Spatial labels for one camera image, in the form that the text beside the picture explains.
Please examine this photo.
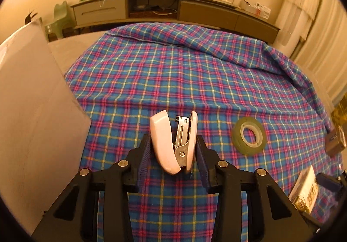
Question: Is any green tape roll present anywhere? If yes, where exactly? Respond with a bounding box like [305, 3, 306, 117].
[231, 117, 267, 156]

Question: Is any green plastic chair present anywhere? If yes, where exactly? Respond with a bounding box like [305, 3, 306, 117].
[45, 0, 75, 39]

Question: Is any brown tin box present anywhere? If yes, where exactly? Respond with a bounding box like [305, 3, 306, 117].
[325, 126, 346, 157]

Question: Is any white foam storage box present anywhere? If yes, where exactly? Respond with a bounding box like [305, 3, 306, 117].
[1, 21, 91, 234]

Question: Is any white stapler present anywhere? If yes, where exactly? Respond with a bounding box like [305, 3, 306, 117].
[150, 110, 198, 175]

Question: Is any long grey TV cabinet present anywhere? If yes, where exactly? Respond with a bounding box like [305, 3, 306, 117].
[71, 0, 279, 44]

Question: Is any white tissue pack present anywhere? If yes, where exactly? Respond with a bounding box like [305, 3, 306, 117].
[289, 165, 319, 214]

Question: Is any white curtain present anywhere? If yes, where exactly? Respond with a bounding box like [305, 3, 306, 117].
[273, 0, 346, 103]

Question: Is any blue plaid tablecloth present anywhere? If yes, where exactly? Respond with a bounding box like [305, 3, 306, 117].
[64, 21, 344, 242]

